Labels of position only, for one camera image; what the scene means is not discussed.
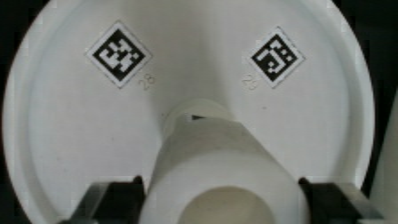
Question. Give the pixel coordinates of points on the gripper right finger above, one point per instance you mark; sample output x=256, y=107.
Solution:
x=340, y=205

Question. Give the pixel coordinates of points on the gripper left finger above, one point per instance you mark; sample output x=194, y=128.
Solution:
x=111, y=204

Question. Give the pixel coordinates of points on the white cylindrical table leg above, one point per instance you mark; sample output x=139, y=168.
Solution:
x=221, y=183

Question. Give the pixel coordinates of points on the white round table top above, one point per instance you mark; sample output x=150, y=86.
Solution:
x=125, y=56

